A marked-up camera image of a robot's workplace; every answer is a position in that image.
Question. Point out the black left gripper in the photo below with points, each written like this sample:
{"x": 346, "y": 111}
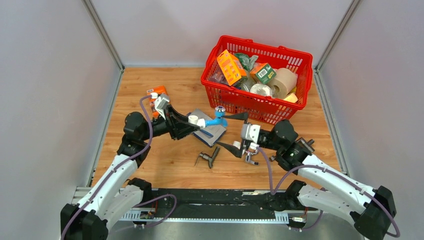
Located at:
{"x": 178, "y": 129}

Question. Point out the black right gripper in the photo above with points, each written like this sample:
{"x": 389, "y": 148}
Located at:
{"x": 235, "y": 151}

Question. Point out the white plastic pipe elbow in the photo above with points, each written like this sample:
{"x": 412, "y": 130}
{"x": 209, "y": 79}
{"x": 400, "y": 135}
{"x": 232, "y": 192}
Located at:
{"x": 195, "y": 120}

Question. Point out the blue plastic water faucet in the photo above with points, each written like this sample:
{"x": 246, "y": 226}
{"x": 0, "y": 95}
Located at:
{"x": 219, "y": 119}

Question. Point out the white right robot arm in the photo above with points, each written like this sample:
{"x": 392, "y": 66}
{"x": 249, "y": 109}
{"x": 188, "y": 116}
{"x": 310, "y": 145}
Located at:
{"x": 371, "y": 211}

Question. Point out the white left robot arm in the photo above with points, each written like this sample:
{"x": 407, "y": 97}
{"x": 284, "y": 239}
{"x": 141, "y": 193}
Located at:
{"x": 95, "y": 214}

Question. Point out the white pipe elbow second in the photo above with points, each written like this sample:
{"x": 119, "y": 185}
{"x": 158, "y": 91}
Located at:
{"x": 237, "y": 145}

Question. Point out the blue grey razor box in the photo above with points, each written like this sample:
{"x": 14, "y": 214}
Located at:
{"x": 211, "y": 134}

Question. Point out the dark metal faucet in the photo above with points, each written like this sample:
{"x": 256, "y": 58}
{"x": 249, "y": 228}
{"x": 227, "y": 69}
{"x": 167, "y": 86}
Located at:
{"x": 209, "y": 158}
{"x": 306, "y": 144}

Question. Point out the orange blister pack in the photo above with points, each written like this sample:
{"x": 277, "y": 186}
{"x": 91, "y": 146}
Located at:
{"x": 155, "y": 92}

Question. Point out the white wrapped roll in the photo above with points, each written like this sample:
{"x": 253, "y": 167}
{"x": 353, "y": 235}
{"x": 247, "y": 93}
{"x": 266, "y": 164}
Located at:
{"x": 262, "y": 90}

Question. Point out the red plastic shopping basket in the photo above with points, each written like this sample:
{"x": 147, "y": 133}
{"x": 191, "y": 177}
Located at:
{"x": 237, "y": 99}

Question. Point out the yellow sponge block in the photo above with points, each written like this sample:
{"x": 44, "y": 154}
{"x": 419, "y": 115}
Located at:
{"x": 291, "y": 98}

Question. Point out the orange carton box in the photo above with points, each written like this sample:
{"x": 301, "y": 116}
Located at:
{"x": 231, "y": 68}

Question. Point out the green small box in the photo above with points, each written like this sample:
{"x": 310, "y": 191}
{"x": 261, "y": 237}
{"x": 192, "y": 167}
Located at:
{"x": 262, "y": 73}

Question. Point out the dark metal faucet right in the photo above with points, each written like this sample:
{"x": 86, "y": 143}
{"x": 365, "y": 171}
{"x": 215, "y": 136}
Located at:
{"x": 306, "y": 144}

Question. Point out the beige toilet paper roll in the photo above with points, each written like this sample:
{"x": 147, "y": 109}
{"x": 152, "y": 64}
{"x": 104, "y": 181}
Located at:
{"x": 283, "y": 82}

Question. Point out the green plastic bag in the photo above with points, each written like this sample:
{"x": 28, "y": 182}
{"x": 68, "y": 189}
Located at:
{"x": 247, "y": 62}

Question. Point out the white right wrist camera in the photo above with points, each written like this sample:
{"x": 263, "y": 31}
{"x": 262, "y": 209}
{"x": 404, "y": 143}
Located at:
{"x": 249, "y": 134}

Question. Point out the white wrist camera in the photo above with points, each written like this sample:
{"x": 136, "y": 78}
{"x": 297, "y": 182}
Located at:
{"x": 160, "y": 104}
{"x": 249, "y": 134}

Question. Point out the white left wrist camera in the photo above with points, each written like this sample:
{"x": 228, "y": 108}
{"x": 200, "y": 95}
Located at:
{"x": 160, "y": 104}

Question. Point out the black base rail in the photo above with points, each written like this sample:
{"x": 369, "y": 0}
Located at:
{"x": 223, "y": 204}

